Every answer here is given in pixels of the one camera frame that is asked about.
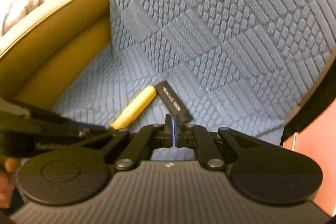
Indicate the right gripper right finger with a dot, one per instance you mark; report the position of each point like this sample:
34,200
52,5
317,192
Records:
200,140

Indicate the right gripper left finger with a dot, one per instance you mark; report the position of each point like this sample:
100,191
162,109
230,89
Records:
139,146

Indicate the person's left hand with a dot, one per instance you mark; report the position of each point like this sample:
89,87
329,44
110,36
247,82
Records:
9,166

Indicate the black flat stick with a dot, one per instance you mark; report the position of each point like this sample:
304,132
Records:
172,102

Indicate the tan leather sofa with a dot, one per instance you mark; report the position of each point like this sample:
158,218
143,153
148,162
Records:
46,50

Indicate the blue textured sofa cover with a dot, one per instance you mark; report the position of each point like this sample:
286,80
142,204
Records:
243,64

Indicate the yellow handled screwdriver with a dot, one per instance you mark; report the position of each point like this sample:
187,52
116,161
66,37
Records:
135,108

